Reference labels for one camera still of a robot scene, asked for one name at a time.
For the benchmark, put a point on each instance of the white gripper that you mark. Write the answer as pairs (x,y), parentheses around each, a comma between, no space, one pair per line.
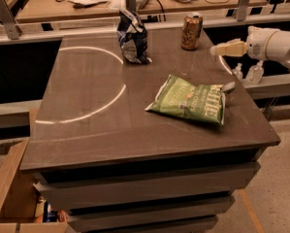
(260,44)

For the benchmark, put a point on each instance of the orange soda can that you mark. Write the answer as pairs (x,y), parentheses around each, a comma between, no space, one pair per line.
(191,31)

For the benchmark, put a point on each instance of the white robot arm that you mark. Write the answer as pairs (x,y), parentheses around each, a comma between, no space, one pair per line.
(278,48)

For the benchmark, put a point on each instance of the green kettle chip bag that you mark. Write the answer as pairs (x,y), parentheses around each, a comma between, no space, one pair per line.
(179,98)

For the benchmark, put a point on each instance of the blue chip bag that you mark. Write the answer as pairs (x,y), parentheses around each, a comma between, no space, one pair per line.
(132,37)

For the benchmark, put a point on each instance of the clear sanitizer bottle left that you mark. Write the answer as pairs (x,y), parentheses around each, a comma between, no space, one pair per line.
(237,71)

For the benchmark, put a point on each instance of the clear sanitizer bottle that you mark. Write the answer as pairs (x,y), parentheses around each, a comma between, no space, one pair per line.
(237,71)
(255,73)

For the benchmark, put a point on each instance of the clear sanitizer bottle right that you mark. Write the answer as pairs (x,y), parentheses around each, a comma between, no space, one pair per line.
(255,73)

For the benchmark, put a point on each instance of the bottom grey drawer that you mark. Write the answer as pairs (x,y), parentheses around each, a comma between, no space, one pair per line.
(189,225)

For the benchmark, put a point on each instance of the grey drawer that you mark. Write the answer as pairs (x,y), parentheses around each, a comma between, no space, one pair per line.
(189,225)
(105,192)
(187,208)

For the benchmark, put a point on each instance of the wooden background desk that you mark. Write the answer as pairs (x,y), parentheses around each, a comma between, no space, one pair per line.
(53,10)

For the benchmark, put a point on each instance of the middle grey drawer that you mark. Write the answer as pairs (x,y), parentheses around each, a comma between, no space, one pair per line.
(187,208)

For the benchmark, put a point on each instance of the top grey drawer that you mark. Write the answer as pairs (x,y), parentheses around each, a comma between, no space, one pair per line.
(105,192)

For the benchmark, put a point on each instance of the snack items in box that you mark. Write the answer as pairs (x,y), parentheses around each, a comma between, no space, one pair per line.
(46,213)

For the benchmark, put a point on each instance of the cardboard box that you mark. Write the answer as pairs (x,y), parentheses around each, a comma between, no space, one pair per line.
(18,199)

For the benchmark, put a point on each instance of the grey metal bracket right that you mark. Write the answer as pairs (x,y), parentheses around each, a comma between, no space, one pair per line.
(241,11)

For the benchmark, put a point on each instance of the grey metal bracket left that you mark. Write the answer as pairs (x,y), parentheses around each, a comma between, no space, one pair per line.
(10,25)

